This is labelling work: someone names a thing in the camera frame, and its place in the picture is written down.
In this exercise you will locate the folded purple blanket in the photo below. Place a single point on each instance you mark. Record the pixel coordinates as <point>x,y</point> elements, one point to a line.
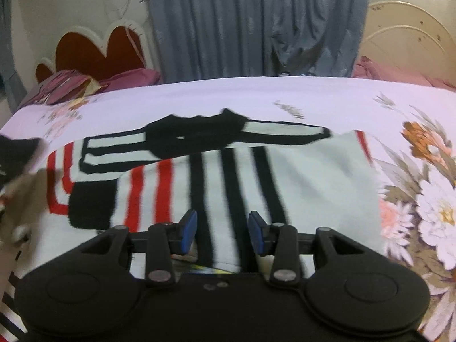
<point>60,85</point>

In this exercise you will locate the narrow grey curtain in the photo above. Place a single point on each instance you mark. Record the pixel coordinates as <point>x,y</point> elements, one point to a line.
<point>9,42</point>

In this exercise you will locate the wide grey curtain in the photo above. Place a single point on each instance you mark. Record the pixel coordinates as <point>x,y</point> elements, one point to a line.
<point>249,25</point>

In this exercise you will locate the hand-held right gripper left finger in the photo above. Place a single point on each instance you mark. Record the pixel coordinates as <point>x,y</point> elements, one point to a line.
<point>188,233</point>

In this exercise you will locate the magenta pillow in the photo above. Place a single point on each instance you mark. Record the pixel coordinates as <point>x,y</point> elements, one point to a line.
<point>131,77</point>

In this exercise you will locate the red heart-shaped headboard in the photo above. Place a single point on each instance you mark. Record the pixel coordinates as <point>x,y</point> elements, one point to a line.
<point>92,51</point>

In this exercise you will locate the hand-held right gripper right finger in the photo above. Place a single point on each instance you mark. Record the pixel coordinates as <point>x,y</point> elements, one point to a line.
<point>256,235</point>

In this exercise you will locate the pink floral bed sheet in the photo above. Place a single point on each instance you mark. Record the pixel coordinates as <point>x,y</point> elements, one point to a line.
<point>320,99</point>

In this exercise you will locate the pink crumpled bedding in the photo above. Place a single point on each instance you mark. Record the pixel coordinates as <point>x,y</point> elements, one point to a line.
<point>384,71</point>

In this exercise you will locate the red black white striped sweater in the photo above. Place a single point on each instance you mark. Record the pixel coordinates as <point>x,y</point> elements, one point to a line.
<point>313,185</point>

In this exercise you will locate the cream round headboard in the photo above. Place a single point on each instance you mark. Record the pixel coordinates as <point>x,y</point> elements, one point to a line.
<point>409,42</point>

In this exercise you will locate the person's left hand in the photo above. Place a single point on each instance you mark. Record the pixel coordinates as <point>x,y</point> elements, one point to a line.
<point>25,203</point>

